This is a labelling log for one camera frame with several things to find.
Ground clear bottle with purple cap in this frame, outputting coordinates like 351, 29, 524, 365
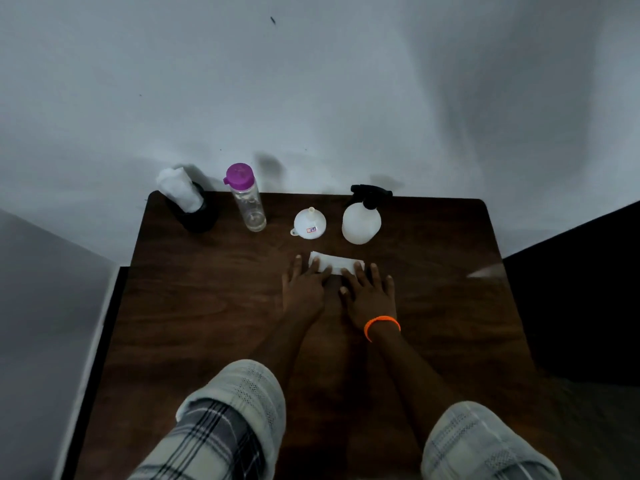
231, 183, 267, 233

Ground person's right plaid sleeve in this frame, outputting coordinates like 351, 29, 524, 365
421, 401, 563, 480

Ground person's left plaid sleeve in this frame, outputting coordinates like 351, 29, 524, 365
127, 359, 287, 480

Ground white baseboard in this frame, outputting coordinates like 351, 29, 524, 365
52, 264, 121, 480

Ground dark wooden table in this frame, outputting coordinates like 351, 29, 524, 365
73, 191, 569, 480

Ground person's left forearm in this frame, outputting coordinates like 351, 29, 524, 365
249, 317, 321, 391

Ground white plastic funnel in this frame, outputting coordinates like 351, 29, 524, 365
290, 206, 327, 241

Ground purple bottle cap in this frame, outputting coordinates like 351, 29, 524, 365
223, 162, 256, 191

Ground person's right hand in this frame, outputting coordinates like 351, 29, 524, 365
339, 261, 399, 333

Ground white wiping tissue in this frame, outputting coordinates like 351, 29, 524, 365
307, 251, 366, 277

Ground black round holder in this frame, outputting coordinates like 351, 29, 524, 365
165, 182, 221, 234

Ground orange bead bracelet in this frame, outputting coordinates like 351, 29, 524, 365
363, 315, 402, 343

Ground white folded tissue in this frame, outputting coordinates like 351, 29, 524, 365
155, 166, 205, 214

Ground person's left hand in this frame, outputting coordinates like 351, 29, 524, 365
281, 254, 334, 327

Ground person's right forearm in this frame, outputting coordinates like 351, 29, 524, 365
369, 327, 465, 448

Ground person's plaid sleeve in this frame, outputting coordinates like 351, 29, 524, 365
421, 401, 563, 480
127, 359, 287, 480

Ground black spray head with tube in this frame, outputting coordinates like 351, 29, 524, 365
349, 184, 394, 211

